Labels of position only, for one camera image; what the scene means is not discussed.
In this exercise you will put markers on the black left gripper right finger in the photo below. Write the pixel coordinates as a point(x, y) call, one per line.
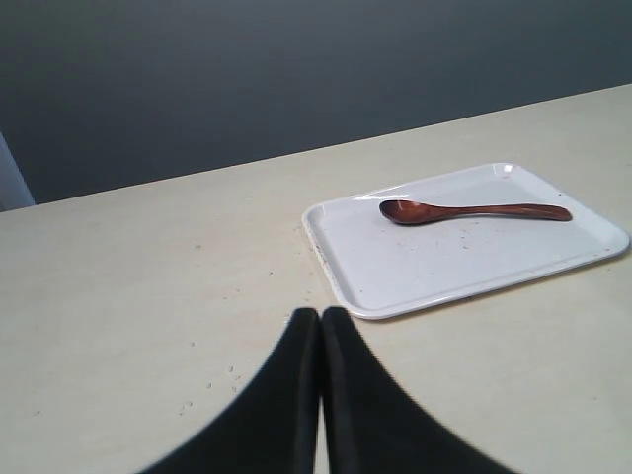
point(372, 425)

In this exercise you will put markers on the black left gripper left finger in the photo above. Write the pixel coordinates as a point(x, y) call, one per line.
point(272, 425)

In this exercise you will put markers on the brown wooden spoon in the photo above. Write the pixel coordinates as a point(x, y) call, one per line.
point(408, 212)

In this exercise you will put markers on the white rectangular plastic tray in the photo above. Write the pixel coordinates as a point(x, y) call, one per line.
point(378, 269)

